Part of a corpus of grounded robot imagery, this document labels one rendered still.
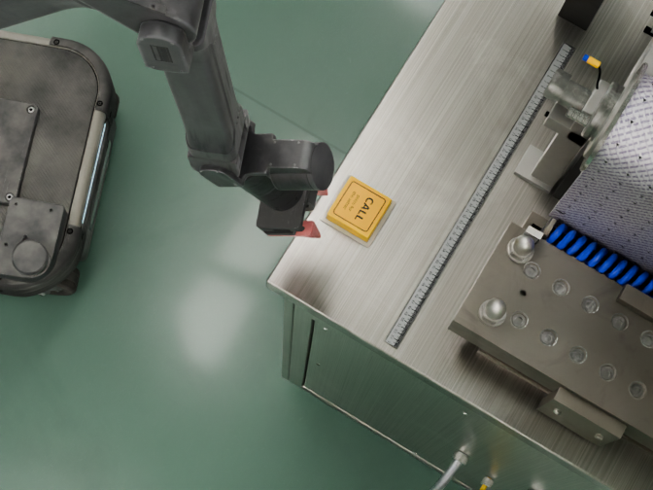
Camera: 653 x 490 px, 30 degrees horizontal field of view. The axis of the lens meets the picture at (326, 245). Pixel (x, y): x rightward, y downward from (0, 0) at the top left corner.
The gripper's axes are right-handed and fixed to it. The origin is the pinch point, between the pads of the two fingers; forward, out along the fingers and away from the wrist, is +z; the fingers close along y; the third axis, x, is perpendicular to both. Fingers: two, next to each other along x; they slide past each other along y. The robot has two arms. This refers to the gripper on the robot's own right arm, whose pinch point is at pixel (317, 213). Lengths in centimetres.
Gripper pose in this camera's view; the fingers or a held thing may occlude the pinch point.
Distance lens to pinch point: 162.1
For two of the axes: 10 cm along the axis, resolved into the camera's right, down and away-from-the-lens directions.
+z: 4.5, 3.1, 8.4
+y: 1.7, -9.5, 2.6
